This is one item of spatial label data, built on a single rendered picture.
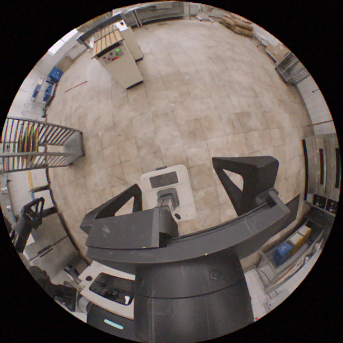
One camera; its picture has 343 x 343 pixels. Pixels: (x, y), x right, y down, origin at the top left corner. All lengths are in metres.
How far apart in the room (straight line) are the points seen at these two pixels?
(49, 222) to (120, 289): 3.22
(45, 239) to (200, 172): 3.69
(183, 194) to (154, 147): 0.70
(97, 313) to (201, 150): 1.57
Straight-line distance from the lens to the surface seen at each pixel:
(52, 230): 3.50
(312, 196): 3.25
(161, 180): 1.17
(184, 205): 1.23
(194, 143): 1.42
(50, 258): 3.59
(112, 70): 1.67
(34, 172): 3.77
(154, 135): 1.48
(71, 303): 0.54
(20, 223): 0.43
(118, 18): 2.20
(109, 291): 0.35
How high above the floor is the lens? 1.39
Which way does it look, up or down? 82 degrees down
